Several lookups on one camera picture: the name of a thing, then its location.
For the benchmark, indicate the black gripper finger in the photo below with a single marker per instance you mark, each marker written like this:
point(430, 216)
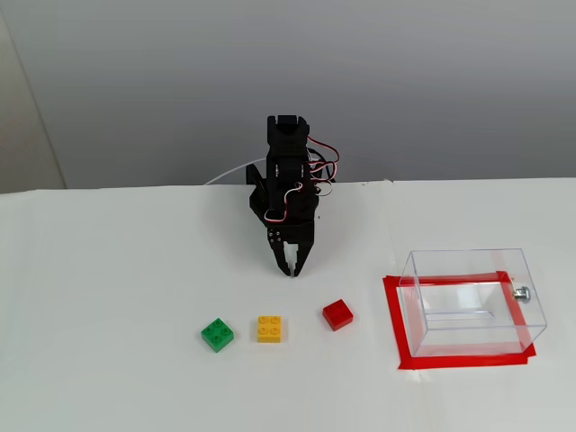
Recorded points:
point(307, 247)
point(280, 249)

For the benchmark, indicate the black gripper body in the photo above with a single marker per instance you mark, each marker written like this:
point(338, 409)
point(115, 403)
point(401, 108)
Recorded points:
point(293, 235)

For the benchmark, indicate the red lego brick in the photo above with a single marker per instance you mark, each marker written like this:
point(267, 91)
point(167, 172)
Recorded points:
point(337, 315)

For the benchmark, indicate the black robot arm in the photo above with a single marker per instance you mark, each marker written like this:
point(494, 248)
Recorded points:
point(288, 139)

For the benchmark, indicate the yellow lego brick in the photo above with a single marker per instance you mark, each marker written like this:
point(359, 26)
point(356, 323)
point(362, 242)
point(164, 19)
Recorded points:
point(269, 329)

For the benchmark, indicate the green lego brick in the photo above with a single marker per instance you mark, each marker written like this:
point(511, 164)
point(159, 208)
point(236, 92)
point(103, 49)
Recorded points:
point(217, 335)

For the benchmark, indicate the transparent plastic box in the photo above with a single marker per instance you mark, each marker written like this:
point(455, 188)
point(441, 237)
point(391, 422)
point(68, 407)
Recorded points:
point(477, 306)

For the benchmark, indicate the black table clamp base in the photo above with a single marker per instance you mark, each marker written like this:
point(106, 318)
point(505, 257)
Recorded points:
point(257, 198)

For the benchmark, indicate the silver metal knob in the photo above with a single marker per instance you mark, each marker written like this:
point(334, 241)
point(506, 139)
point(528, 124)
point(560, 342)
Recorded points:
point(522, 294)

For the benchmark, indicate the red tape frame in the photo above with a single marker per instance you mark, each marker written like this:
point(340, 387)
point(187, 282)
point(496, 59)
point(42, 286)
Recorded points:
point(405, 355)

